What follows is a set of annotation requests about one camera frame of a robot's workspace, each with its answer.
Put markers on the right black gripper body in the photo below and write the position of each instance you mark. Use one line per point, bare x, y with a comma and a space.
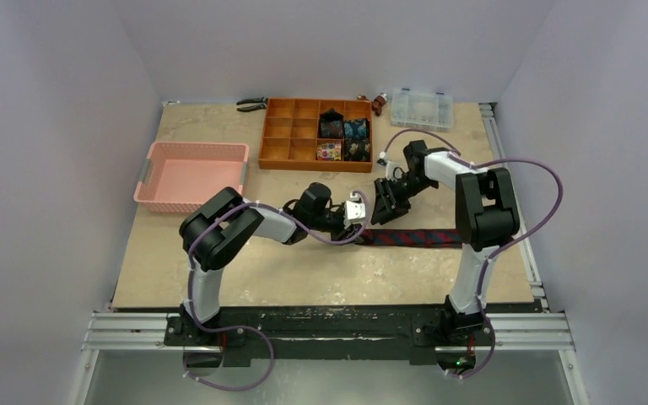
390, 197

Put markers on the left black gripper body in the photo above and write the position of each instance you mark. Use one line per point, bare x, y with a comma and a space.
331, 222

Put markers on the red navy striped tie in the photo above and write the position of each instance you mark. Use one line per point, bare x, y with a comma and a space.
415, 238

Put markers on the orange compartment tray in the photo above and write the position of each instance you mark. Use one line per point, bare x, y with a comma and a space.
291, 131

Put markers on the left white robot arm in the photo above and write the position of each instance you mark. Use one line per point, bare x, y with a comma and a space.
215, 234

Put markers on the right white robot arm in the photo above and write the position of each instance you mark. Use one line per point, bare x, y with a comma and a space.
486, 219

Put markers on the black gold rolled tie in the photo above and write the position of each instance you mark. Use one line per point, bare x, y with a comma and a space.
356, 150

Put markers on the colourful dotted rolled tie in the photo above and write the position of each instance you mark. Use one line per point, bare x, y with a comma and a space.
329, 150

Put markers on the blue patterned rolled tie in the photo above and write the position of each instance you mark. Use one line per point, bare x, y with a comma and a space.
356, 129

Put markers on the clear plastic organizer box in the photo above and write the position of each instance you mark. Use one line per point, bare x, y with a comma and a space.
432, 112

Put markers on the dark rolled tie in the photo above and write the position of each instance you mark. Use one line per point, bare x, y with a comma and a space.
331, 124

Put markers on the brown small tool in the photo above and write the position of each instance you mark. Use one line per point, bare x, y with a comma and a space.
377, 104

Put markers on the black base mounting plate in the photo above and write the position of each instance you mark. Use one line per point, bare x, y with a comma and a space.
418, 334

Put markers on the pink plastic basket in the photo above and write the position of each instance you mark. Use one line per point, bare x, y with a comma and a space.
179, 177

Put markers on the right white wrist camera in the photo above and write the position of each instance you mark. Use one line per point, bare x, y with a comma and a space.
392, 170

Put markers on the black handled pliers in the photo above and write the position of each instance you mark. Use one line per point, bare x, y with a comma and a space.
251, 104

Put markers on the aluminium frame rail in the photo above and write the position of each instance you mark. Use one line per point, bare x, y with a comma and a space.
531, 359

